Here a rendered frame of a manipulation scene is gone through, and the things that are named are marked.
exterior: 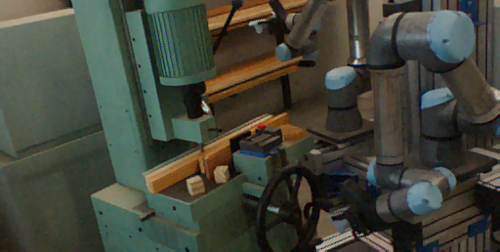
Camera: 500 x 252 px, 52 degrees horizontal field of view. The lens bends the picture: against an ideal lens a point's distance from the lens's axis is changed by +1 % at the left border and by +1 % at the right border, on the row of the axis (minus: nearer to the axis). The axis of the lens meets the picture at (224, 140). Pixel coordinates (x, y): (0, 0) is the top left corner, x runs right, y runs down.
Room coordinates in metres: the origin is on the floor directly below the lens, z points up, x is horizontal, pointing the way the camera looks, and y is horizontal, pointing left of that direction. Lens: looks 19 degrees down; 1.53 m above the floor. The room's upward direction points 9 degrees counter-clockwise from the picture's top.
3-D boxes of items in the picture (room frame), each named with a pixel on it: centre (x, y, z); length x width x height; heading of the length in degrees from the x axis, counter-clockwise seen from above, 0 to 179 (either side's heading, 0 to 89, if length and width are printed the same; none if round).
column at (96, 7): (1.78, 0.28, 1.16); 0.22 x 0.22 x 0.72; 43
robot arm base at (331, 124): (1.95, -0.49, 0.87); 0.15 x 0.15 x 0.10
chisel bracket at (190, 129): (1.58, 0.09, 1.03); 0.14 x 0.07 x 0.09; 43
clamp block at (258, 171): (1.48, -0.11, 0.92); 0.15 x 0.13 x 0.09; 133
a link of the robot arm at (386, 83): (1.30, -0.44, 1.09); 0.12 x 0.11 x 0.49; 129
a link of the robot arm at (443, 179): (1.21, -0.51, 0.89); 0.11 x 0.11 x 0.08; 39
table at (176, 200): (1.54, -0.06, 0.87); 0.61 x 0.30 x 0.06; 133
